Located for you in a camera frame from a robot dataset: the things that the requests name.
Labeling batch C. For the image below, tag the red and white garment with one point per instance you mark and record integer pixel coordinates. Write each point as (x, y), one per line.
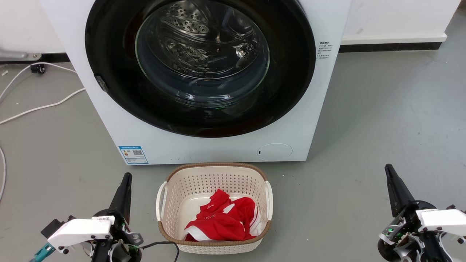
(218, 225)

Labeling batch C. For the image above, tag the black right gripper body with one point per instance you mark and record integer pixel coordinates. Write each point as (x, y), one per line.
(411, 247)

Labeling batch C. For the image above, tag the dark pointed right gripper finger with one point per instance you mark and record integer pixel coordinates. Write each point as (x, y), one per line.
(397, 193)

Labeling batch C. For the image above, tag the white right wrist camera cover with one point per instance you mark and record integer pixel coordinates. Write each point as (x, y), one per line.
(444, 220)

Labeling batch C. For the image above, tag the white wall ledge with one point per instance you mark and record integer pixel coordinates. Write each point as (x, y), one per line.
(393, 22)

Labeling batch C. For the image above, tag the round white filter cover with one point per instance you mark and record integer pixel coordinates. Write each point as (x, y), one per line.
(275, 152)

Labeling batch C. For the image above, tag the small printed text sticker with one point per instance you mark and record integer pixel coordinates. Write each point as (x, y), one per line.
(324, 50)

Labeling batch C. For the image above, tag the steel perforated washer drum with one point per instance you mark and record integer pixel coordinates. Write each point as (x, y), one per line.
(204, 40)

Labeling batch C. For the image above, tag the white front-load washing machine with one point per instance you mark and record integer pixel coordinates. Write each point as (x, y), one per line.
(109, 127)

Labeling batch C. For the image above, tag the beige perforated laundry basket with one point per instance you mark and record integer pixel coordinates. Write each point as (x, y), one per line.
(204, 178)

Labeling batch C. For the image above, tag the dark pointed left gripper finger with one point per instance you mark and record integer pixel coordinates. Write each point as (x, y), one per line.
(123, 200)

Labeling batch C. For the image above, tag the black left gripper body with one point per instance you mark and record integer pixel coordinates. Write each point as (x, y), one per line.
(120, 251)

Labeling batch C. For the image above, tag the blue energy label sticker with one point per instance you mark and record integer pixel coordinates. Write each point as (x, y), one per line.
(133, 155)

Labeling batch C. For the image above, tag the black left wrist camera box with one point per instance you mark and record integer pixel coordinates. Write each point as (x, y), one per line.
(52, 227)

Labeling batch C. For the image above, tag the black round glass washer door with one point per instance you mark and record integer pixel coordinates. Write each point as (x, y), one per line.
(291, 72)

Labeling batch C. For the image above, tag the metal door hinge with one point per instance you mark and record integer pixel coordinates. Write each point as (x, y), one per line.
(101, 83)

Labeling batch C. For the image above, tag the grey metal floor bracket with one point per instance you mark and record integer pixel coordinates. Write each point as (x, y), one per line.
(18, 55)

